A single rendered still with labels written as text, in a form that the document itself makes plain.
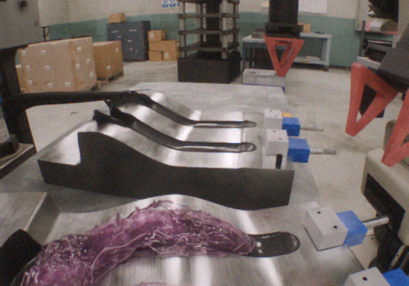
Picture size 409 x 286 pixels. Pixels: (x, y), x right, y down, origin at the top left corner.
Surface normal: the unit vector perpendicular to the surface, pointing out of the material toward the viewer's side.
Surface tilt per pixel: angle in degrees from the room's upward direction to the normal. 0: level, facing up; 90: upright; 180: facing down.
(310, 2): 90
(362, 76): 87
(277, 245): 2
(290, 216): 0
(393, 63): 63
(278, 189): 90
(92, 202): 0
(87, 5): 90
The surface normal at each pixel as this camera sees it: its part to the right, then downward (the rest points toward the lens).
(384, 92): 0.09, 0.36
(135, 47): -0.25, 0.40
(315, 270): -0.01, -0.91
